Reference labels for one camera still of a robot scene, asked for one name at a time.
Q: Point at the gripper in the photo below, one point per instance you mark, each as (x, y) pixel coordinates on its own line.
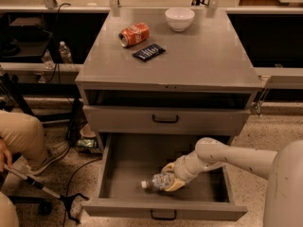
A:
(181, 170)

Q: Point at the person's leg in khaki trousers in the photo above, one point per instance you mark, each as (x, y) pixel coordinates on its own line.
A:
(21, 132)

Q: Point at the small cup on floor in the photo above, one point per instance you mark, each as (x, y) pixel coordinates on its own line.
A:
(86, 132)

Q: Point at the dark blue snack packet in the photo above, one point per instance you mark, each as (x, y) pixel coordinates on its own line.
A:
(149, 52)

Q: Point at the person's hand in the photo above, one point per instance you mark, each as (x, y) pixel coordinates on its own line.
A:
(5, 155)

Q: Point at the clear plastic water bottle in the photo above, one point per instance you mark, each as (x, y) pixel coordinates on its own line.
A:
(159, 182)

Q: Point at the green packet on floor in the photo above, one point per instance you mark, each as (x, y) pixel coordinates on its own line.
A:
(89, 145)

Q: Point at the orange soda can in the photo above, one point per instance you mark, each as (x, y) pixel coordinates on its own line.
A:
(134, 34)

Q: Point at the black grabber stick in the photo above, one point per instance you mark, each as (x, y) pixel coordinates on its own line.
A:
(67, 201)

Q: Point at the open grey lower drawer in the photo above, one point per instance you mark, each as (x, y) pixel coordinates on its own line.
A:
(129, 159)

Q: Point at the white bowl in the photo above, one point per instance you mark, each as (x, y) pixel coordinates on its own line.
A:
(179, 19)

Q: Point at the grey sneaker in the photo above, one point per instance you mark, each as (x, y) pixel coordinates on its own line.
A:
(40, 159)

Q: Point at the water bottle on shelf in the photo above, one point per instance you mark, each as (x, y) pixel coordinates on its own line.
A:
(65, 53)

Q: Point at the closed grey upper drawer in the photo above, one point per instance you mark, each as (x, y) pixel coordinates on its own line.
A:
(165, 120)

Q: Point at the grey drawer cabinet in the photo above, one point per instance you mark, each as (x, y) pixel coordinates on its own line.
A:
(202, 67)

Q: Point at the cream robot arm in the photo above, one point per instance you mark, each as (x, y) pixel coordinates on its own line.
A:
(283, 169)

